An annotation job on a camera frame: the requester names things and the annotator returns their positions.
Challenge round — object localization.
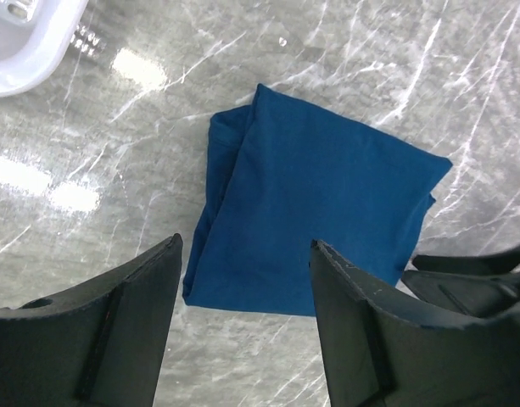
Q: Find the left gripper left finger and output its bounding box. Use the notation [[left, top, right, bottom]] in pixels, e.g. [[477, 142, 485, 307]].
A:
[[0, 235, 183, 406]]

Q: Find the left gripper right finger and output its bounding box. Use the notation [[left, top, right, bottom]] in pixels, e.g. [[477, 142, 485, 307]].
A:
[[310, 241, 520, 406]]

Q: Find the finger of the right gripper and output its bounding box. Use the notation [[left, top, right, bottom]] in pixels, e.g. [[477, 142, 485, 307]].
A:
[[402, 270, 520, 316], [411, 244, 520, 276]]

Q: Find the blue t shirt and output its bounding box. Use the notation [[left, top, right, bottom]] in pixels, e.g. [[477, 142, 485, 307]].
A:
[[182, 85, 452, 316]]

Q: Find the white plastic laundry basket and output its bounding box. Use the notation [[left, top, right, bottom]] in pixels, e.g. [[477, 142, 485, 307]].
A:
[[0, 0, 87, 98]]

